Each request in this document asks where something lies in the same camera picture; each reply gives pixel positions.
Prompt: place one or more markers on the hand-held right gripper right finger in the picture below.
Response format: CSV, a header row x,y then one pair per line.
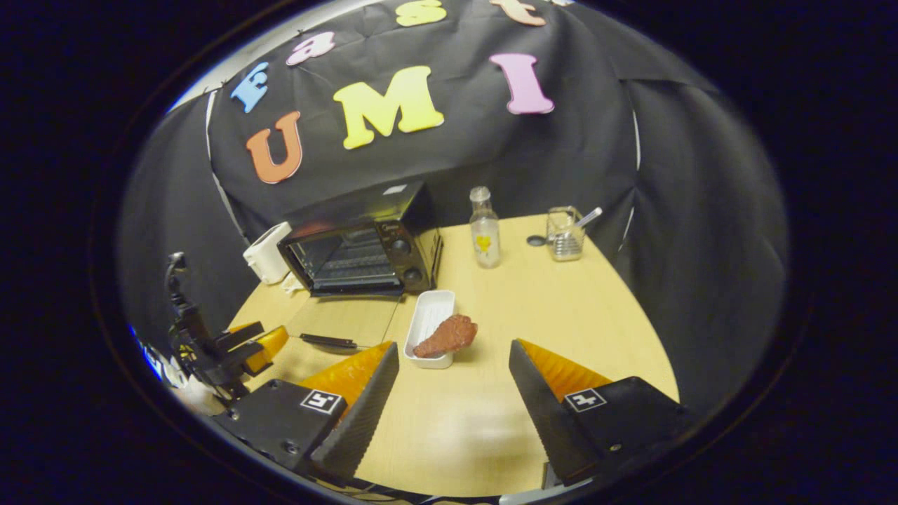
x,y
551,421

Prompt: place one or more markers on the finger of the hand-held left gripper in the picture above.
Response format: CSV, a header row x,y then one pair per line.
x,y
238,338
266,347

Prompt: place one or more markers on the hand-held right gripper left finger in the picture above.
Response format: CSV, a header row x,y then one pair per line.
x,y
358,421

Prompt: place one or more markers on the brown meat piece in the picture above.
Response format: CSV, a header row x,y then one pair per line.
x,y
449,335

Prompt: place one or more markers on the black electric oven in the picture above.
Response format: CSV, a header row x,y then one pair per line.
x,y
403,245

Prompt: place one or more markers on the white toaster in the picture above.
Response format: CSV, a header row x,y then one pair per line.
x,y
266,252

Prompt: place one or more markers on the white rectangular dish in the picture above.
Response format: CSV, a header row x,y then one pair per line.
x,y
431,308

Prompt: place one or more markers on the clear glass bottle yellow label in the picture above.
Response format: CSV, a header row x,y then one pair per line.
x,y
485,242

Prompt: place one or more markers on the metal spoon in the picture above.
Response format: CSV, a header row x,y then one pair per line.
x,y
589,217

